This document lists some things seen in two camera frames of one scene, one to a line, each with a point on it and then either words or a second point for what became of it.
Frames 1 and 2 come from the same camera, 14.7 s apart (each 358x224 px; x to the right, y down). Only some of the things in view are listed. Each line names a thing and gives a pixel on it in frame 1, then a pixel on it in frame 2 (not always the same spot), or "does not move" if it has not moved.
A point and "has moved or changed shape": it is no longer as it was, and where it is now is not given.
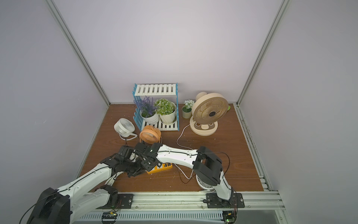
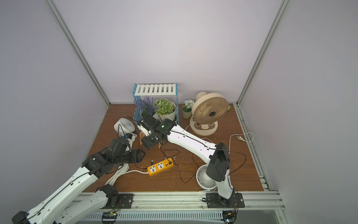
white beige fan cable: [185, 147] has moved or changed shape
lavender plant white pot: [148, 106] does not move
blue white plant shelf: [153, 89] does not move
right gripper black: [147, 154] -> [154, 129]
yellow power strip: [162, 166] does not move
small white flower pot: [186, 109] does not move
